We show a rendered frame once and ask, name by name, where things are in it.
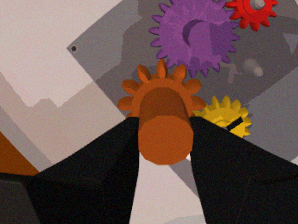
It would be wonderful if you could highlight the purple gear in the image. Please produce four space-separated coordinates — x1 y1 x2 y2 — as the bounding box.
149 0 239 79

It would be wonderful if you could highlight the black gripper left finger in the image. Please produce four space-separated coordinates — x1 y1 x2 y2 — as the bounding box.
0 116 140 224

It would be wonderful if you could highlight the orange gear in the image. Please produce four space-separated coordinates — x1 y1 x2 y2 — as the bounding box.
117 59 206 165

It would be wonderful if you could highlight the yellow gear with black stripe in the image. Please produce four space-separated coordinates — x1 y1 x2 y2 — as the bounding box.
192 96 251 139

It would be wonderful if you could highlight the red gear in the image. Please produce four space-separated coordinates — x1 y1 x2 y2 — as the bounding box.
225 0 278 32

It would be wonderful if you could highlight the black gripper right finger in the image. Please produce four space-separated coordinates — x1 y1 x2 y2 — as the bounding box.
189 116 298 224

